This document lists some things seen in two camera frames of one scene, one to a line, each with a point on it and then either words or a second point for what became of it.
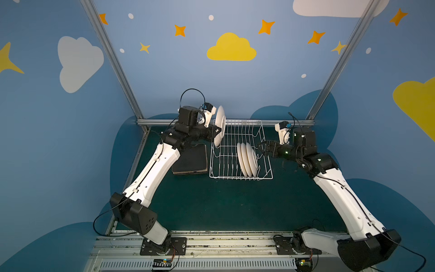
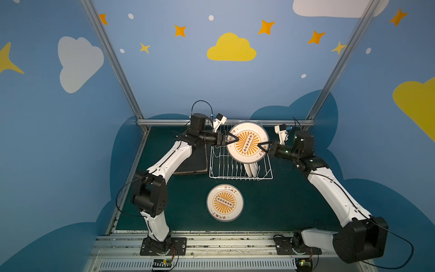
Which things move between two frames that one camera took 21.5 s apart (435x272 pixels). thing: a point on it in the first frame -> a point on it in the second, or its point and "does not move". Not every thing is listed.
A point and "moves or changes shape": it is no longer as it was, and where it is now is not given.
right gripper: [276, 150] does not move
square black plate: [193, 159] does not move
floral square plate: [191, 173] does not move
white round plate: [220, 120] moves or changes shape
